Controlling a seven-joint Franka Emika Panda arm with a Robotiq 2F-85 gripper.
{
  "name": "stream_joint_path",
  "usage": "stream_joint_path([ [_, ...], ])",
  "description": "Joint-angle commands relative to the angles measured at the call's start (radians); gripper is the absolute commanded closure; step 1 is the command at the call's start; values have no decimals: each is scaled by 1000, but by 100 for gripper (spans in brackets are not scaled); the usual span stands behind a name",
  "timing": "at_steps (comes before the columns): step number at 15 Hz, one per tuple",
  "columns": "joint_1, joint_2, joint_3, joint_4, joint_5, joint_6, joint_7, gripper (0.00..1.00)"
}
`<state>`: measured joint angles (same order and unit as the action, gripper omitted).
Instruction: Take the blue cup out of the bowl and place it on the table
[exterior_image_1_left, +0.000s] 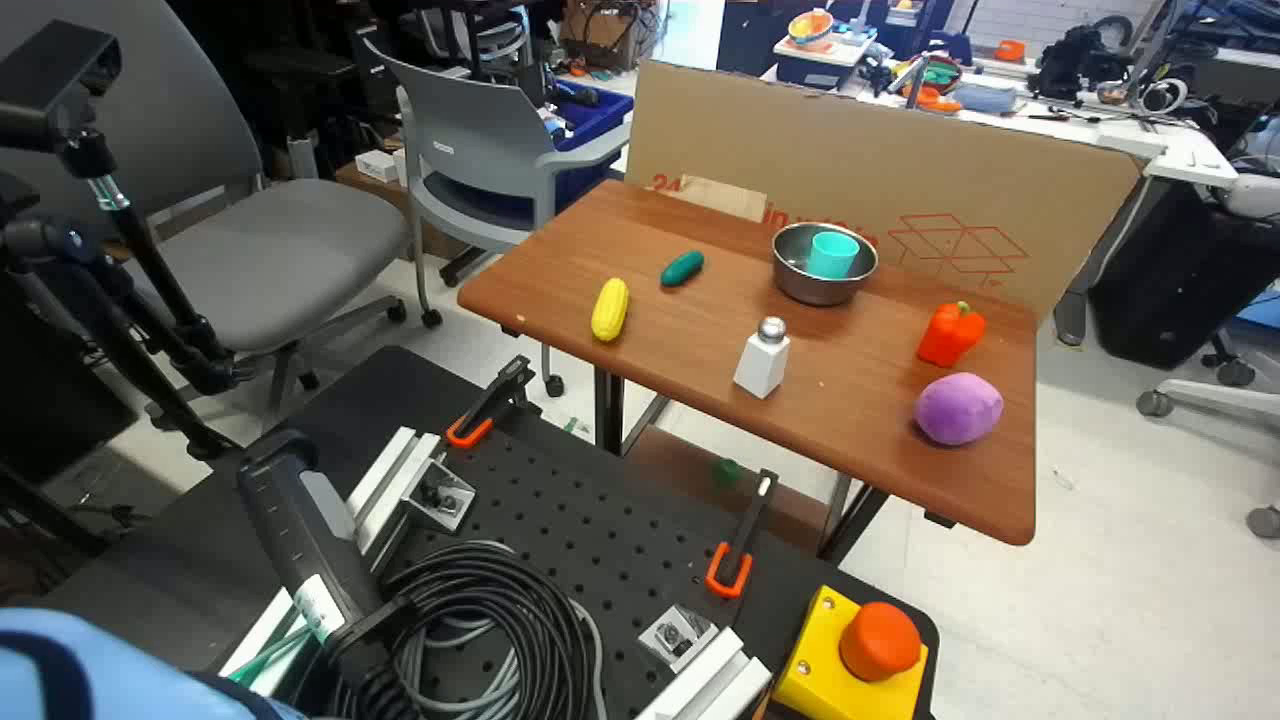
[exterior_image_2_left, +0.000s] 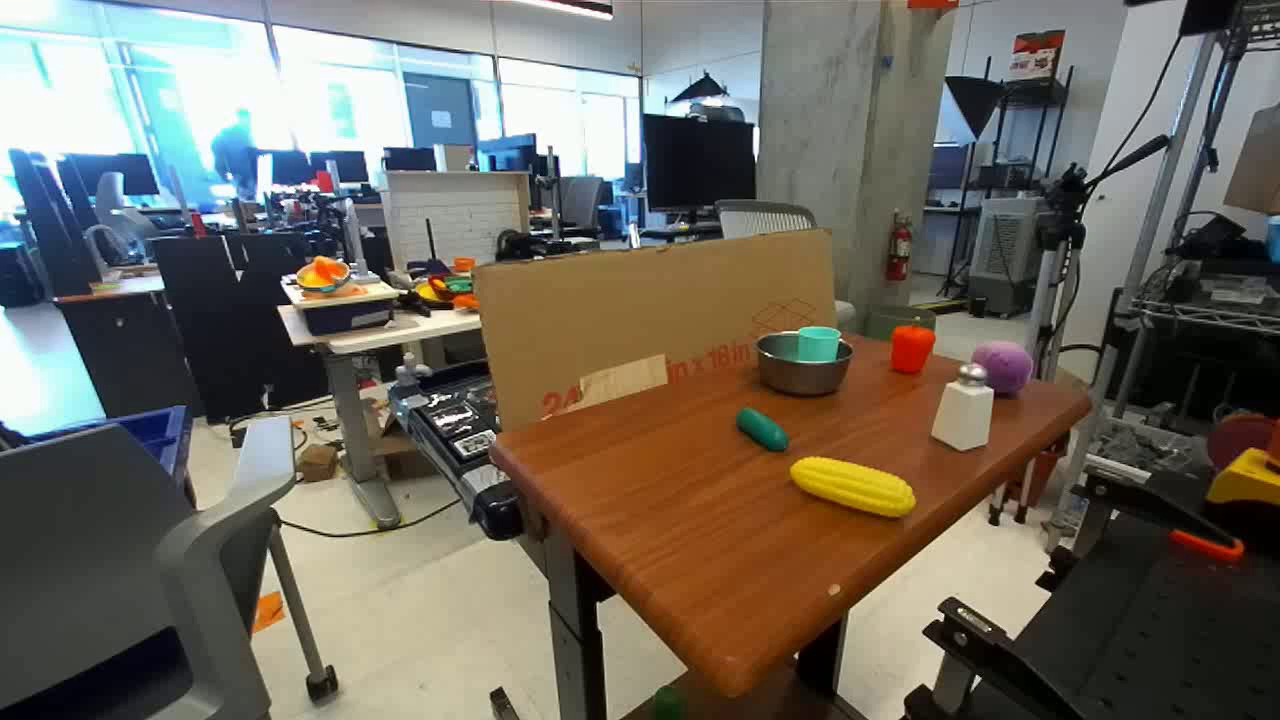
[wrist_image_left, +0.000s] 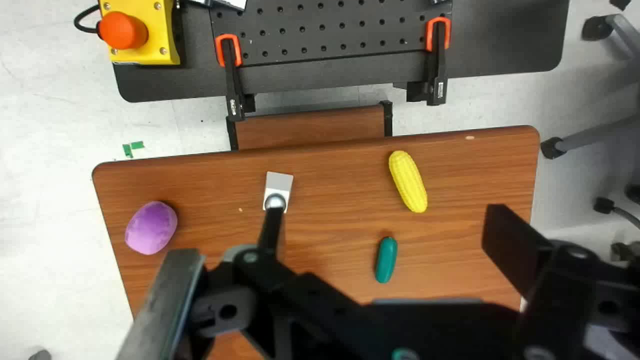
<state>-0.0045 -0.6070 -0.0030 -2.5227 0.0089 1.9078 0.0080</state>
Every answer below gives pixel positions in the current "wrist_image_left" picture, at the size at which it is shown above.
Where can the yellow emergency stop box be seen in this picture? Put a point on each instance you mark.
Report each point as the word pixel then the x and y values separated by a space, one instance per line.
pixel 142 30

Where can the yellow toy corn cob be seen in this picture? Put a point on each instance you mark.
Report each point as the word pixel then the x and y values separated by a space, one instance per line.
pixel 409 181

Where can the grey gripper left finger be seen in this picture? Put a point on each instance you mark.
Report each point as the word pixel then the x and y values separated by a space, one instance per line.
pixel 161 307

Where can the orange and black clamp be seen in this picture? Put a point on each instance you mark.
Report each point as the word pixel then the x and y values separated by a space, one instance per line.
pixel 436 60
pixel 230 73

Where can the black cart top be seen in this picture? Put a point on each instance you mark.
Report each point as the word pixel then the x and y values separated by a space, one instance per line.
pixel 506 33

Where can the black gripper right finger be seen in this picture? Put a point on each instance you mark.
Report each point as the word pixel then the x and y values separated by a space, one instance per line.
pixel 512 242

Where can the green toy cucumber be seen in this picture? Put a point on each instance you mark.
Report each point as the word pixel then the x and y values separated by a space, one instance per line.
pixel 385 259

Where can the purple plush toy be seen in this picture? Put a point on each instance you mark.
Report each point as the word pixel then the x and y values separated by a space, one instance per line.
pixel 153 228

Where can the black perforated mounting board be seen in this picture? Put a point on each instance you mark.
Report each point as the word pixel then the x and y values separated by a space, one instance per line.
pixel 332 30

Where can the small wooden shelf board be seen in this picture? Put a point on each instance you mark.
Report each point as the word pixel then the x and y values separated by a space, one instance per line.
pixel 310 126

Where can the office chair wheel base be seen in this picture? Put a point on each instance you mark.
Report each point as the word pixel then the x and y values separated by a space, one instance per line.
pixel 587 137

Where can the white shaker with silver cap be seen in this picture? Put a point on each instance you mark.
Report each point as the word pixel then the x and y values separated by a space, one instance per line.
pixel 276 190

